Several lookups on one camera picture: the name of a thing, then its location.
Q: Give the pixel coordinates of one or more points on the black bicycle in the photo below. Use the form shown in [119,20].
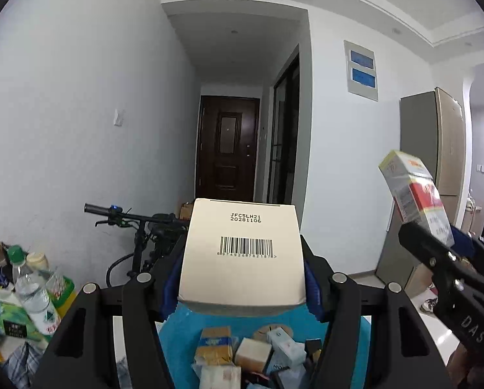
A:
[104,210]

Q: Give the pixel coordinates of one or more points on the blue plaid shirt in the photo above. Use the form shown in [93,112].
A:
[23,366]

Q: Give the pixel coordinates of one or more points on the white wrapped packet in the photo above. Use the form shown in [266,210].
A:
[219,377]

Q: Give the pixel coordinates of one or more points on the blue and yellow box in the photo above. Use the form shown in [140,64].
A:
[213,346]

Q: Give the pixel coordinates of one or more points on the white cardboard box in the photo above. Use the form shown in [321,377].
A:
[242,267]

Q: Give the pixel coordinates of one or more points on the clear water bottle green cap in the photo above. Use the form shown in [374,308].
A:
[31,287]

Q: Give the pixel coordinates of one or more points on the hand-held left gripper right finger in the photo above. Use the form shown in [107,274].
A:
[312,291]

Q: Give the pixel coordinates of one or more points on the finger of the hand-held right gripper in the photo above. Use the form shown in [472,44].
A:
[432,247]
[464,243]

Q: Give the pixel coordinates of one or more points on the dark brown entrance door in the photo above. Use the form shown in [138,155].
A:
[227,150]

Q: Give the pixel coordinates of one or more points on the white wall switch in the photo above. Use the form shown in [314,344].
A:
[118,116]

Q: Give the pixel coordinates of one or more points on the blue plastic basin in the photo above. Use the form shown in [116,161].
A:
[181,332]

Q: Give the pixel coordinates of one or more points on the dark framed sliding door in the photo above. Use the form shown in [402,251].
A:
[282,137]

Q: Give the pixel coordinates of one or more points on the small cream box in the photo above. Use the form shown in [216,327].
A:
[253,352]

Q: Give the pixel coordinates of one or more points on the red and white box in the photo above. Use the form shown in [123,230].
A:
[412,194]

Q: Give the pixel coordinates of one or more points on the yellow container green lid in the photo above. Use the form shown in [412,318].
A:
[65,295]

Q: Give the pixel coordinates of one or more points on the brown cardboard box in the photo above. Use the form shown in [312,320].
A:
[185,210]

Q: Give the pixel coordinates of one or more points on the pale teal tube box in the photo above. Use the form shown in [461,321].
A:
[284,342]

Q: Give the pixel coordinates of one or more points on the beige refrigerator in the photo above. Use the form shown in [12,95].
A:
[424,129]

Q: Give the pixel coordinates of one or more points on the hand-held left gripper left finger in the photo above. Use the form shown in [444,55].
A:
[169,298]

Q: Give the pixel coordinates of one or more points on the white shoe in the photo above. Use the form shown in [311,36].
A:
[428,304]

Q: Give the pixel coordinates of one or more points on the green tissue pack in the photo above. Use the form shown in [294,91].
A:
[11,316]

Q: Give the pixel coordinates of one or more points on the grey wall panel blue windows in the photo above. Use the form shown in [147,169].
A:
[361,69]

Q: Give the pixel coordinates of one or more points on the person's right hand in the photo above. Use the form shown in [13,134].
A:
[462,368]

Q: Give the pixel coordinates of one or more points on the small dark box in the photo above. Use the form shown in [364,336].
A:
[314,348]

